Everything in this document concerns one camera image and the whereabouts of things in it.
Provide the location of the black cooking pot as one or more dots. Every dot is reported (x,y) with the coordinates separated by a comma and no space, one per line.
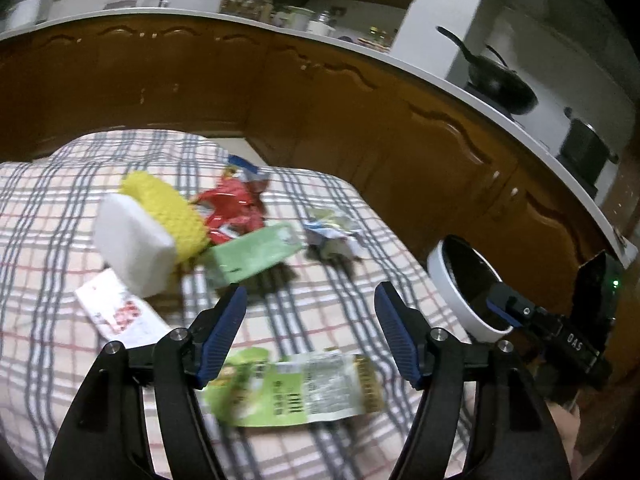
(582,150)

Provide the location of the black wok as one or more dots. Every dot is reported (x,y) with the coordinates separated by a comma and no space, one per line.
(500,85)

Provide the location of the green printed snack wrapper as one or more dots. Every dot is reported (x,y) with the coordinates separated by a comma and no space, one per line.
(290,390)

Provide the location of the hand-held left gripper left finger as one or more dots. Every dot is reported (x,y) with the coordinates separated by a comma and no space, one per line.
(222,332)

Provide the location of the white countertop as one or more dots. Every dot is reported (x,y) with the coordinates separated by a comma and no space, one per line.
(425,75)

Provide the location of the red snack wrapper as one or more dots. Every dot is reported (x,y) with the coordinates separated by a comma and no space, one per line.
(230,205)

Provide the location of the person's right forearm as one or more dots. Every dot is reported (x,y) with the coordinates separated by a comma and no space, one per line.
(567,435)

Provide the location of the plain green packet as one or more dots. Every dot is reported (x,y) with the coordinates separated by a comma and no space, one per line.
(250,252)

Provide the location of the white paper with red print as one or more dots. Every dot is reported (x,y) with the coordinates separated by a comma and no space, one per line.
(115,310)

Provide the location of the white bowl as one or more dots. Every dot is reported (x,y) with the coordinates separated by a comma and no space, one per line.
(445,280)

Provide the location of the white wrapper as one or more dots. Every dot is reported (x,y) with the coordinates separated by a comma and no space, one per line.
(330,232)

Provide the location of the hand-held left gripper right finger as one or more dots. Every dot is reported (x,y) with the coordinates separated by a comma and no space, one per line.
(395,325)

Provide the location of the wooden base cabinets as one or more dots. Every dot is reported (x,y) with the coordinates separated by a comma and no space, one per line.
(350,110)

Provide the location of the yellow and white sponge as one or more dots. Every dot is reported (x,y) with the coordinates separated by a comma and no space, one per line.
(130,240)

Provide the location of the plaid cloth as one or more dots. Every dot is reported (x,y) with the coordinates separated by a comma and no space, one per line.
(60,220)

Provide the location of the white canister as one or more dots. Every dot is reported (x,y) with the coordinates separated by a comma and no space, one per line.
(22,7)

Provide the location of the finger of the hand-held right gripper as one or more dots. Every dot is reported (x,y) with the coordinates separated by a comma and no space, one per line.
(502,307)

